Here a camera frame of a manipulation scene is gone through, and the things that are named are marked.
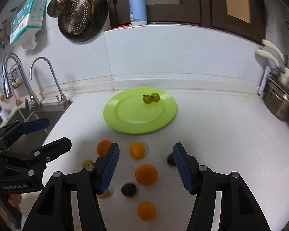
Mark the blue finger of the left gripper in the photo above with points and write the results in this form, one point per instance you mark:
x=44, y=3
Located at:
x=42, y=152
x=11, y=132

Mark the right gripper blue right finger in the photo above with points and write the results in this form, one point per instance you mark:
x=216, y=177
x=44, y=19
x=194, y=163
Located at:
x=239, y=208

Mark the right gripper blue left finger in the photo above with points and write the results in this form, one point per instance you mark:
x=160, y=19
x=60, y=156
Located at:
x=53, y=208

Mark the tan longan fruit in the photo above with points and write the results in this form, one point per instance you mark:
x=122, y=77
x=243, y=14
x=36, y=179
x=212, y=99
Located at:
x=106, y=194
x=87, y=162

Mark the large orange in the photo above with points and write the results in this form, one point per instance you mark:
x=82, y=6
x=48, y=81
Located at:
x=146, y=174
x=103, y=146

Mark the dark plum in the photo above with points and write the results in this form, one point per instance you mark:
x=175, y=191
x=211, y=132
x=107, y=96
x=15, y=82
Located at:
x=170, y=160
x=129, y=190

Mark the small orange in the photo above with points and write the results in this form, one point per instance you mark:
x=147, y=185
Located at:
x=146, y=211

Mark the green tomato with stem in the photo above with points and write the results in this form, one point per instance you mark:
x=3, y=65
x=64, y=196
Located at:
x=147, y=99

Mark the green tomato round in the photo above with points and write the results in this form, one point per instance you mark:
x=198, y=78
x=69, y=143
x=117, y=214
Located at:
x=155, y=97

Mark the large chrome kitchen faucet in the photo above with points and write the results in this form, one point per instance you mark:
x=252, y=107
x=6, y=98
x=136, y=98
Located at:
x=33, y=103

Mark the stainless steel sink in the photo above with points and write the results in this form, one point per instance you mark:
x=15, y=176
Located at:
x=27, y=143

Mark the yellow toy bicycle decoration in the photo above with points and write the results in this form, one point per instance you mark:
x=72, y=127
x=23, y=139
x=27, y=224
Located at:
x=4, y=37

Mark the yellow orange small citrus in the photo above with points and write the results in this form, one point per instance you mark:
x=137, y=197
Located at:
x=137, y=150

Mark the green plate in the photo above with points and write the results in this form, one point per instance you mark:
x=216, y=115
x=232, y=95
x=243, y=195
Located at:
x=127, y=113

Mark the teal paper towel pack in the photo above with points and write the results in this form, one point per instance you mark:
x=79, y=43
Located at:
x=26, y=23

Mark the steel pot on rack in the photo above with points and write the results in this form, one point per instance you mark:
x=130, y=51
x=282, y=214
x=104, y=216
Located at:
x=277, y=102

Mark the small copper saucepan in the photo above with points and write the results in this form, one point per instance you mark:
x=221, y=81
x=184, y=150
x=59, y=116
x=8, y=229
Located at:
x=58, y=8

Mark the copper colander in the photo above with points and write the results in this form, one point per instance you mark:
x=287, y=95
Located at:
x=78, y=17

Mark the metal dish rack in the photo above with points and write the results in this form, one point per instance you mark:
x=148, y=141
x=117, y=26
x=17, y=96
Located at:
x=270, y=74

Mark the blue white soap bottle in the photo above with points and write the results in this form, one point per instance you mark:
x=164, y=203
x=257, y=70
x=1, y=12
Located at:
x=138, y=12

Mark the black wire sink basket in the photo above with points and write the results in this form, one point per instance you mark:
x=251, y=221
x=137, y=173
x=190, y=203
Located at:
x=15, y=77

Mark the white knife handle lower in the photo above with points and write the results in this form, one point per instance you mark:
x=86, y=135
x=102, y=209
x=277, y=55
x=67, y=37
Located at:
x=267, y=55

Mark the white knife handle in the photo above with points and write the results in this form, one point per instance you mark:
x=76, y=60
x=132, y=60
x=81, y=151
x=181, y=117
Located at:
x=267, y=55
x=272, y=46

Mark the white knife handle upper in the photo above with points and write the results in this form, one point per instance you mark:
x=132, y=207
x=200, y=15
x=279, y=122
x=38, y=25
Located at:
x=272, y=46

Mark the dark wooden window frame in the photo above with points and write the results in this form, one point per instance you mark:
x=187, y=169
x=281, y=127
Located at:
x=245, y=18

